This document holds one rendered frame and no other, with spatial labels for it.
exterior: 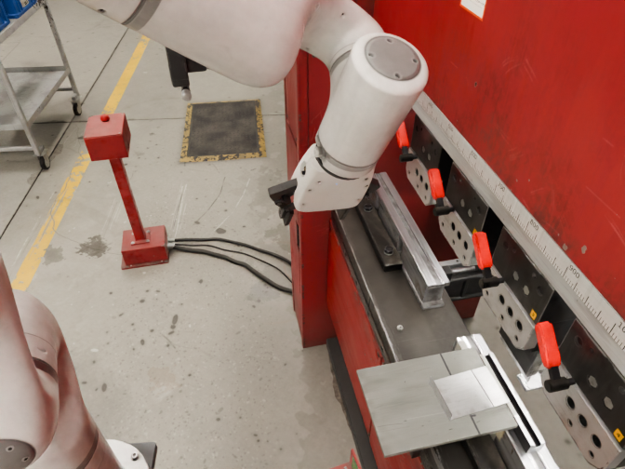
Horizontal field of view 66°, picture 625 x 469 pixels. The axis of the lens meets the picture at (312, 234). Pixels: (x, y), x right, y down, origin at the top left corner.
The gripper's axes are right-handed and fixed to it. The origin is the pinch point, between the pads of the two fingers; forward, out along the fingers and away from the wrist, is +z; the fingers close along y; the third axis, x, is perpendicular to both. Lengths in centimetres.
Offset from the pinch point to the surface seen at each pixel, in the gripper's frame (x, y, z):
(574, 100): -1.3, 27.9, -26.3
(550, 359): -29.4, 26.7, -5.2
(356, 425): -29, 45, 129
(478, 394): -31, 34, 25
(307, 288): 25, 34, 115
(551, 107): 0.8, 28.6, -22.6
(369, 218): 27, 41, 60
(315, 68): 62, 25, 32
